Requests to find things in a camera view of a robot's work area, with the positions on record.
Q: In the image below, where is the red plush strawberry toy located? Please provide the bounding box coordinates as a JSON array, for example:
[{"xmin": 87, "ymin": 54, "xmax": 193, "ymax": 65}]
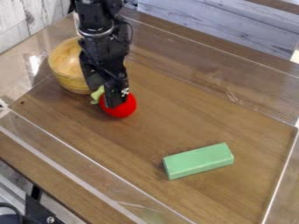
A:
[{"xmin": 91, "ymin": 86, "xmax": 136, "ymax": 118}]

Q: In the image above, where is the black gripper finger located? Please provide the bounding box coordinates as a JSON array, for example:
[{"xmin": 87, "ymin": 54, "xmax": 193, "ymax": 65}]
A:
[
  {"xmin": 104, "ymin": 74, "xmax": 129, "ymax": 109},
  {"xmin": 79, "ymin": 57, "xmax": 105, "ymax": 92}
]

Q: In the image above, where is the green rectangular block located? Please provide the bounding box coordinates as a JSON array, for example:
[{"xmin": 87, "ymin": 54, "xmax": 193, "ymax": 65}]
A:
[{"xmin": 163, "ymin": 143, "xmax": 235, "ymax": 179}]

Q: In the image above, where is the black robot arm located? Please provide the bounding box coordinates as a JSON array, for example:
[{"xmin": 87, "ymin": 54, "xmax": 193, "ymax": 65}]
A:
[{"xmin": 73, "ymin": 0, "xmax": 132, "ymax": 109}]

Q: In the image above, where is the black metal clamp bracket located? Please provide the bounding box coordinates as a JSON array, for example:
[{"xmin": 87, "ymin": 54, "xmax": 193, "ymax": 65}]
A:
[{"xmin": 0, "ymin": 185, "xmax": 68, "ymax": 224}]

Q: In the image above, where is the clear acrylic tray wall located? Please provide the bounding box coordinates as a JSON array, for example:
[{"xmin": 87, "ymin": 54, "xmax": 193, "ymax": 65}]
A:
[{"xmin": 0, "ymin": 13, "xmax": 299, "ymax": 224}]

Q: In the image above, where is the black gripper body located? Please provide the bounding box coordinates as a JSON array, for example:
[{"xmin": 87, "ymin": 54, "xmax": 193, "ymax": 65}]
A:
[{"xmin": 79, "ymin": 24, "xmax": 133, "ymax": 78}]

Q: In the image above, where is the wooden bowl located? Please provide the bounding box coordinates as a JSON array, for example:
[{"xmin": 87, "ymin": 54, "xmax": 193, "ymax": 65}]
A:
[{"xmin": 48, "ymin": 38, "xmax": 91, "ymax": 95}]

